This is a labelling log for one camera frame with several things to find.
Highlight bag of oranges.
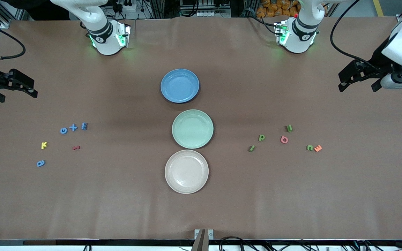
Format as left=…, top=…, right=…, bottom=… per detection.
left=257, top=0, right=301, bottom=18

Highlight power strip with black plugs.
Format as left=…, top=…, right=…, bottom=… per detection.
left=112, top=0, right=138, bottom=20

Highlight brown table cover sheet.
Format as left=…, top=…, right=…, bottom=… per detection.
left=0, top=16, right=402, bottom=241

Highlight white power strip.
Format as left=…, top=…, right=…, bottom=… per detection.
left=196, top=10, right=231, bottom=18

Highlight blue plate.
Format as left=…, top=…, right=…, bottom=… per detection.
left=161, top=68, right=200, bottom=104

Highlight green plate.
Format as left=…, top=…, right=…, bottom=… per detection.
left=172, top=109, right=214, bottom=150

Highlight beige plate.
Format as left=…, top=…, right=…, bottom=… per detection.
left=164, top=150, right=209, bottom=195

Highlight aluminium frame profile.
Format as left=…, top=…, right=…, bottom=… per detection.
left=0, top=7, right=25, bottom=29

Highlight black table edge rail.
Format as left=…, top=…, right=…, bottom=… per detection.
left=0, top=239, right=402, bottom=247

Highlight grey metal bracket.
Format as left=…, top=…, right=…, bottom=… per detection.
left=191, top=229, right=214, bottom=251

